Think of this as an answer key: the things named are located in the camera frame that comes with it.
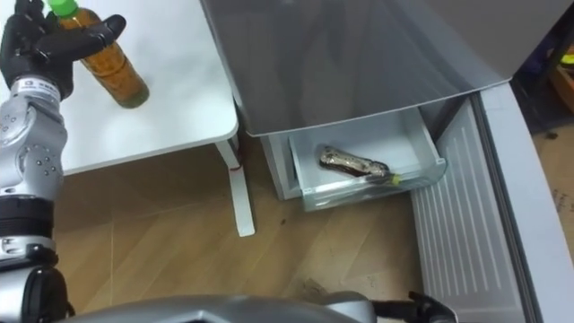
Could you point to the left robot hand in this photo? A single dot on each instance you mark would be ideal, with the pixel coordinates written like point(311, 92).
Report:
point(31, 49)

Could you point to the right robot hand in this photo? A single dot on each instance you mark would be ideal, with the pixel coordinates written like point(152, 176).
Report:
point(426, 310)

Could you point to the amber tea bottle green cap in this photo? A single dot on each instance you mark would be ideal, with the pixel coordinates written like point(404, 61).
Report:
point(117, 74)

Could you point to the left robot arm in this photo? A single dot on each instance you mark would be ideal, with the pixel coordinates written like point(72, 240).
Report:
point(27, 152)

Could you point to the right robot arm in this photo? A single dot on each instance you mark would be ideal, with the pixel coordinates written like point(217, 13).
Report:
point(352, 309)

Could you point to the open grey fridge door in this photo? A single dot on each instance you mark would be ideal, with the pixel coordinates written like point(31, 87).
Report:
point(466, 215)

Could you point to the white table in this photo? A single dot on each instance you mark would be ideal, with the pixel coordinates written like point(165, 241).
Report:
point(179, 67)

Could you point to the dark drink bottle yellow cap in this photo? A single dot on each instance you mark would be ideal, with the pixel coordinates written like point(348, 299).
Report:
point(352, 164)

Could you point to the open clear fridge drawer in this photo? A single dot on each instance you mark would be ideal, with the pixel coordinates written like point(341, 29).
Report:
point(403, 134)

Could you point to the robot body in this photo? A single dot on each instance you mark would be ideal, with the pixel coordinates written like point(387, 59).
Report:
point(202, 311)

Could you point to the grey fridge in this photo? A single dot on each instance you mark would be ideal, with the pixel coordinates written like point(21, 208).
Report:
point(341, 58)

